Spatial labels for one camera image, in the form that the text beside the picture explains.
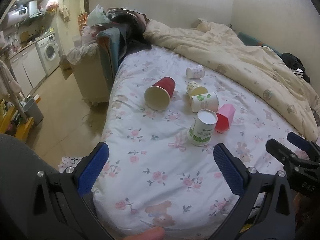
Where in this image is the white green-print paper cup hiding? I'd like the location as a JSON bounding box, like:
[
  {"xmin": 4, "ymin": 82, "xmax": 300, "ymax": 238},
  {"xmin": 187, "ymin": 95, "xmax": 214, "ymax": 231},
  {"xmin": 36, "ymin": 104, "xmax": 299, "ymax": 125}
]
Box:
[{"xmin": 187, "ymin": 109, "xmax": 217, "ymax": 146}]

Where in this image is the pink hexagonal plastic cup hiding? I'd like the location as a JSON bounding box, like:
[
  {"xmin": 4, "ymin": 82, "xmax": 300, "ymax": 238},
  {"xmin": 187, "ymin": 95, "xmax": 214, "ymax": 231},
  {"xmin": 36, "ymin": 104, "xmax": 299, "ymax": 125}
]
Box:
[{"xmin": 215, "ymin": 103, "xmax": 235, "ymax": 133}]

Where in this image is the white cup green leaf print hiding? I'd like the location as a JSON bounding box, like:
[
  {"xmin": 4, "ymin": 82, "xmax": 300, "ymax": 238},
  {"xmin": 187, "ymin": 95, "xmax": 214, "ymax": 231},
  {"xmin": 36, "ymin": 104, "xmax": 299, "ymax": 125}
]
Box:
[{"xmin": 190, "ymin": 92, "xmax": 219, "ymax": 113}]

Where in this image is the yellow patterned paper cup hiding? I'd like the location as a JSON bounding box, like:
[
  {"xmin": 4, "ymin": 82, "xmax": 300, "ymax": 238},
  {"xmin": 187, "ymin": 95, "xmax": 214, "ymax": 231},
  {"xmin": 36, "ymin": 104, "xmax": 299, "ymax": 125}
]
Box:
[{"xmin": 187, "ymin": 81, "xmax": 208, "ymax": 97}]

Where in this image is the large red paper cup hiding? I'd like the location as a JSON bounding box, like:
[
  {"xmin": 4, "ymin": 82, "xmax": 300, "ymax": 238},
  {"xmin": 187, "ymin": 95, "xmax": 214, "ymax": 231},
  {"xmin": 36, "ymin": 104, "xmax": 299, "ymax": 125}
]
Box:
[{"xmin": 144, "ymin": 77, "xmax": 176, "ymax": 111}]

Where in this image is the small pink-print paper cup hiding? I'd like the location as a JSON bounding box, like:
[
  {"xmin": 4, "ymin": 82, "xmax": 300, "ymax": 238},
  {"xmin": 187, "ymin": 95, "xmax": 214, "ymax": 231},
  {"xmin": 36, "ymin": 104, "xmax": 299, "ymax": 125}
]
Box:
[{"xmin": 186, "ymin": 65, "xmax": 205, "ymax": 79}]

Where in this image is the cream bear-print duvet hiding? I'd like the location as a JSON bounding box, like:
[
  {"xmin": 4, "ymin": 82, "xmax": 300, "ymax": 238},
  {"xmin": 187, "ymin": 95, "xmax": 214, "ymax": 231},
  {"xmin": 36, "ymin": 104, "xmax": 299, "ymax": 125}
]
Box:
[{"xmin": 143, "ymin": 20, "xmax": 319, "ymax": 141}]

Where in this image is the white floral bed sheet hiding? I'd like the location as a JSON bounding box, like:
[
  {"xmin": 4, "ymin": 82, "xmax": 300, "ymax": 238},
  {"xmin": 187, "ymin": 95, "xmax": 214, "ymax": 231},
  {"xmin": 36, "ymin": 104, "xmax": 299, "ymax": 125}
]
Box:
[{"xmin": 92, "ymin": 46, "xmax": 296, "ymax": 239}]

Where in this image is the grey waste bin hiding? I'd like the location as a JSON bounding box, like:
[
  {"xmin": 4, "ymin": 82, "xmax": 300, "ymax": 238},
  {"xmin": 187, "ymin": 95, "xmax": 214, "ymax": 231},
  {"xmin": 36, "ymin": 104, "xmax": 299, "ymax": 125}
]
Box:
[{"xmin": 23, "ymin": 98, "xmax": 43, "ymax": 126}]

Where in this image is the yellow wooden rack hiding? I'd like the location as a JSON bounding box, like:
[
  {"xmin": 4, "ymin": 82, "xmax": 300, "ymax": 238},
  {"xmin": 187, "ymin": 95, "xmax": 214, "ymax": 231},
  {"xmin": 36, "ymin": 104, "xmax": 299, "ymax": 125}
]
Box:
[{"xmin": 1, "ymin": 99, "xmax": 34, "ymax": 142}]

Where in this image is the cardboard box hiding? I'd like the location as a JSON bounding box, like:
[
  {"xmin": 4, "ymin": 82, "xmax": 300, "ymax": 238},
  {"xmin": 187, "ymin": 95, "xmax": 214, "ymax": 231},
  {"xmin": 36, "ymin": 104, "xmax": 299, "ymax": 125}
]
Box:
[{"xmin": 59, "ymin": 54, "xmax": 73, "ymax": 80}]

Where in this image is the cream fabric armchair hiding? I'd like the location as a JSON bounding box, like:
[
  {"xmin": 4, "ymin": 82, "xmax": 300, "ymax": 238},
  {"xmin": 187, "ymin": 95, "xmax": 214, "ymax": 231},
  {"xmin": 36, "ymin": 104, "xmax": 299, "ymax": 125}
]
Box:
[{"xmin": 66, "ymin": 42, "xmax": 110, "ymax": 107}]

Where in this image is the white kitchen cabinet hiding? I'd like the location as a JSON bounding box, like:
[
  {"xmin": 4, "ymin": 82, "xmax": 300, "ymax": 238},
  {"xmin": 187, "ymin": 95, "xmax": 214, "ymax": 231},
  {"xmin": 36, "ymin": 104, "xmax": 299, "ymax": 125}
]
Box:
[{"xmin": 10, "ymin": 44, "xmax": 46, "ymax": 96}]

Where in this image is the white washing machine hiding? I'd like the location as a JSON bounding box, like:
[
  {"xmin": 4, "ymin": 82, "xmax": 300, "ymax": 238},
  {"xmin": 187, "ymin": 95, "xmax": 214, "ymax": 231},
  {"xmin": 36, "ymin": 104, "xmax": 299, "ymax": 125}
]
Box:
[{"xmin": 35, "ymin": 33, "xmax": 60, "ymax": 77}]

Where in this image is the teal bed footboard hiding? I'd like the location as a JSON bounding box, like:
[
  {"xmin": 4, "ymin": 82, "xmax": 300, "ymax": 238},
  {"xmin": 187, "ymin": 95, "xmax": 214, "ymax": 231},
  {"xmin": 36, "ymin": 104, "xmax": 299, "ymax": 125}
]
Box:
[{"xmin": 96, "ymin": 24, "xmax": 127, "ymax": 92}]

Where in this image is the dark clothes pile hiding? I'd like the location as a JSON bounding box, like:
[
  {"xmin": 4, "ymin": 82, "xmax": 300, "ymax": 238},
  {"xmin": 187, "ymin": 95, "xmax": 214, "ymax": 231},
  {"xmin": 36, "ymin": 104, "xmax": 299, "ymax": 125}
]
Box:
[{"xmin": 97, "ymin": 8, "xmax": 151, "ymax": 55}]

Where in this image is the white plastic bag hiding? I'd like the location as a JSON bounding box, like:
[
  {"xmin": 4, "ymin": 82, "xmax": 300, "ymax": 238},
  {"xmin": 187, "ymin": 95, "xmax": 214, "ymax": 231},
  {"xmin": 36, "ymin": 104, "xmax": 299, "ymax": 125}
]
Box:
[{"xmin": 87, "ymin": 4, "xmax": 110, "ymax": 27}]

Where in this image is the white water heater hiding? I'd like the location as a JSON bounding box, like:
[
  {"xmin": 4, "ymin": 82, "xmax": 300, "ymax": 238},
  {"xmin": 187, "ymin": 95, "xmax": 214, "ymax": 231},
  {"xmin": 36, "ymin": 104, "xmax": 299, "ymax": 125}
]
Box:
[{"xmin": 1, "ymin": 0, "xmax": 38, "ymax": 29}]

